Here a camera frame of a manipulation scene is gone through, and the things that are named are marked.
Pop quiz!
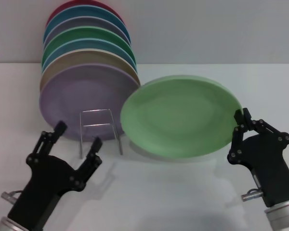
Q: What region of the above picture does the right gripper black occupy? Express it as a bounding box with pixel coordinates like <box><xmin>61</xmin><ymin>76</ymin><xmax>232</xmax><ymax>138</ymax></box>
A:
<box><xmin>227</xmin><ymin>107</ymin><xmax>289</xmax><ymax>208</ymax></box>

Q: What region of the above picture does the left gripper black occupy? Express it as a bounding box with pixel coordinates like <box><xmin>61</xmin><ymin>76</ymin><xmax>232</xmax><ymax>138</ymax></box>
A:
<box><xmin>7</xmin><ymin>120</ymin><xmax>104</xmax><ymax>228</ymax></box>

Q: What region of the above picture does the light green plate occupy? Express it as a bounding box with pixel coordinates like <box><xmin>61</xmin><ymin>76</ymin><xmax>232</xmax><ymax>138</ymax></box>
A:
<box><xmin>119</xmin><ymin>75</ymin><xmax>243</xmax><ymax>160</ymax></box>

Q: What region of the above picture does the lilac purple plate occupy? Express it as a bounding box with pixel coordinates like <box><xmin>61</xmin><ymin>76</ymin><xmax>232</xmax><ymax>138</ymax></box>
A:
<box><xmin>38</xmin><ymin>64</ymin><xmax>139</xmax><ymax>141</ymax></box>

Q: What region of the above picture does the beige plate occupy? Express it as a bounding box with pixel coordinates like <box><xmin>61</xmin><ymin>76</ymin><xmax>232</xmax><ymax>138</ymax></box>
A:
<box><xmin>39</xmin><ymin>49</ymin><xmax>142</xmax><ymax>93</ymax></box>

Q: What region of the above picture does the light blue plate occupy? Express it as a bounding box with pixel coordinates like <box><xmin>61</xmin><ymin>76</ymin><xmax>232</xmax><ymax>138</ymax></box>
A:
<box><xmin>41</xmin><ymin>38</ymin><xmax>138</xmax><ymax>73</ymax></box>

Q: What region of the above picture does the dark green plate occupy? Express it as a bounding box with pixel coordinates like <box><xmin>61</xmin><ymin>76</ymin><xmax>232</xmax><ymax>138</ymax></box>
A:
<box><xmin>41</xmin><ymin>26</ymin><xmax>135</xmax><ymax>65</ymax></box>

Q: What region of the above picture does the grey lavender plate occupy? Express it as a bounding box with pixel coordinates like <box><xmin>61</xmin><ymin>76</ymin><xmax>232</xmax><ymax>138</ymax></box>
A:
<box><xmin>43</xmin><ymin>16</ymin><xmax>131</xmax><ymax>47</ymax></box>

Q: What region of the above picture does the maroon plate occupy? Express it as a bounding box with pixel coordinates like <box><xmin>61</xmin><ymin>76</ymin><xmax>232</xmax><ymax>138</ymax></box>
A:
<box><xmin>45</xmin><ymin>0</ymin><xmax>123</xmax><ymax>28</ymax></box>

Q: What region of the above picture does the teal blue plate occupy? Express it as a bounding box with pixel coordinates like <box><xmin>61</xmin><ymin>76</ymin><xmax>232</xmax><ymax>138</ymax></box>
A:
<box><xmin>43</xmin><ymin>5</ymin><xmax>127</xmax><ymax>44</ymax></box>

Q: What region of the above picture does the metal wire plate rack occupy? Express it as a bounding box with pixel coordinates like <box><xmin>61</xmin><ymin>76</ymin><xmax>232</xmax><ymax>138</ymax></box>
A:
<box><xmin>79</xmin><ymin>108</ymin><xmax>124</xmax><ymax>159</ymax></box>

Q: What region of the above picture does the right wrist silver cable connector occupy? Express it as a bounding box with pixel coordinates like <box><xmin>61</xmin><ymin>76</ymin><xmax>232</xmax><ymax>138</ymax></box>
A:
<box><xmin>240</xmin><ymin>188</ymin><xmax>264</xmax><ymax>202</ymax></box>

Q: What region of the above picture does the wrist silver cable connector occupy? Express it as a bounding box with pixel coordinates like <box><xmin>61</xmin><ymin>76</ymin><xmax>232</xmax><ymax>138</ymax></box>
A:
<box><xmin>240</xmin><ymin>188</ymin><xmax>264</xmax><ymax>202</ymax></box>
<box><xmin>0</xmin><ymin>190</ymin><xmax>23</xmax><ymax>202</ymax></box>

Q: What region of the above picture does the left wrist silver cable connector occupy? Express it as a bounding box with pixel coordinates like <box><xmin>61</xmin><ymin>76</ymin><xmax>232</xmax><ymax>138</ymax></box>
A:
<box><xmin>0</xmin><ymin>190</ymin><xmax>23</xmax><ymax>202</ymax></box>

